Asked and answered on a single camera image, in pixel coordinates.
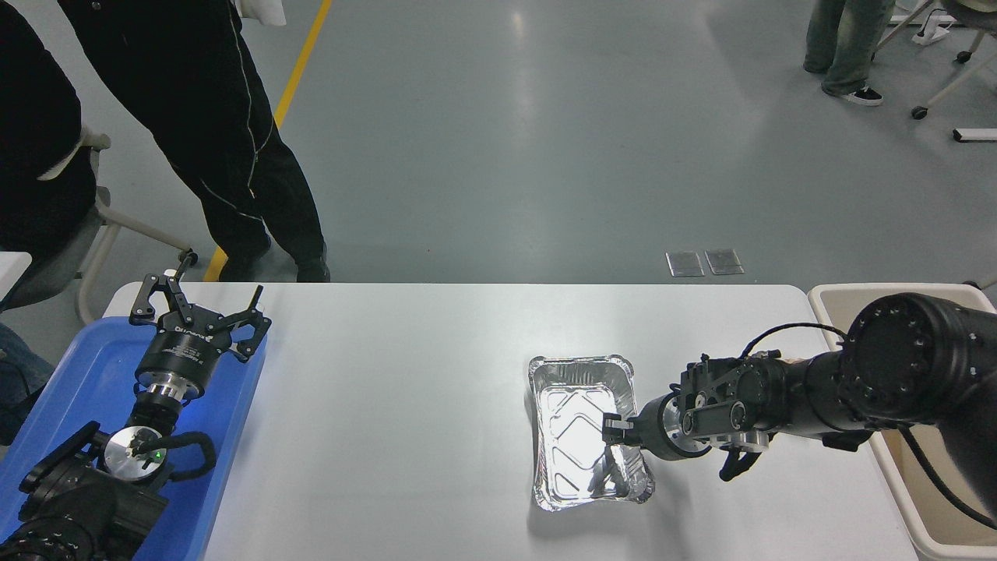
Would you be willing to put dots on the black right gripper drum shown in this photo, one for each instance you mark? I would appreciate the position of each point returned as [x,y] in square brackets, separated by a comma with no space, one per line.
[646,428]

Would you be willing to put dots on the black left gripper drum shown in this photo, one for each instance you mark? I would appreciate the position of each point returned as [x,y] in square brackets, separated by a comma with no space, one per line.
[185,352]

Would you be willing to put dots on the rectangular foil tray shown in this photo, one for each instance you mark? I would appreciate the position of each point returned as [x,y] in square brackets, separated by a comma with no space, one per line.
[568,421]

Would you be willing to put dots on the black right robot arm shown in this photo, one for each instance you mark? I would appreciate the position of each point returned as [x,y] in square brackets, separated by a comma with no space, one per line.
[896,358]

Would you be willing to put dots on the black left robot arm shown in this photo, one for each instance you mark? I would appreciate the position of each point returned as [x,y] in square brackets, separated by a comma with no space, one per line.
[78,499]

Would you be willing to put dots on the metal floor plate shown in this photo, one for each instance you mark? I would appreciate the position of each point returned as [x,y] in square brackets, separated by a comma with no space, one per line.
[724,262]
[685,263]

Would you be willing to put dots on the blue plastic tray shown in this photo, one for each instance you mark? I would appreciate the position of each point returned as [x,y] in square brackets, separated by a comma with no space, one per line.
[86,366]

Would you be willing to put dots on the grey office chair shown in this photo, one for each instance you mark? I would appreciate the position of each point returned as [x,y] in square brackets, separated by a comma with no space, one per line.
[62,261]

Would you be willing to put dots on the white desk corner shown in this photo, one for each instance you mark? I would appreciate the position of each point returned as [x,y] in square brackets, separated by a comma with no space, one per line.
[12,273]

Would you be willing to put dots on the seated person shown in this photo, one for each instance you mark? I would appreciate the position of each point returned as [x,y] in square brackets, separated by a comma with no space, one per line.
[39,156]

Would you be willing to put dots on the standing person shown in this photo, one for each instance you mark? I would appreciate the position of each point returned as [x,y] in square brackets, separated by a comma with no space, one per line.
[195,93]

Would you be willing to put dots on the large pale bin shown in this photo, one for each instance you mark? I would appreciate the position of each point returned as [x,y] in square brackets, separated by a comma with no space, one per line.
[954,538]

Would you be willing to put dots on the distant person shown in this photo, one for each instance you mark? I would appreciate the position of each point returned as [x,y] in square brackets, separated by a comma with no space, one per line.
[849,39]

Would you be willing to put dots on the white bar on floor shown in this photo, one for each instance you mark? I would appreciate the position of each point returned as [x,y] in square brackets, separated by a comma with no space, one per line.
[975,135]

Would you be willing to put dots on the white wheeled chair base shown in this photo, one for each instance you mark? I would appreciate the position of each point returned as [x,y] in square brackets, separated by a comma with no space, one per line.
[954,84]

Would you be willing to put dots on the white power strip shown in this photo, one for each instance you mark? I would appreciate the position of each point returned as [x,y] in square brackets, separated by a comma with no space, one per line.
[931,34]

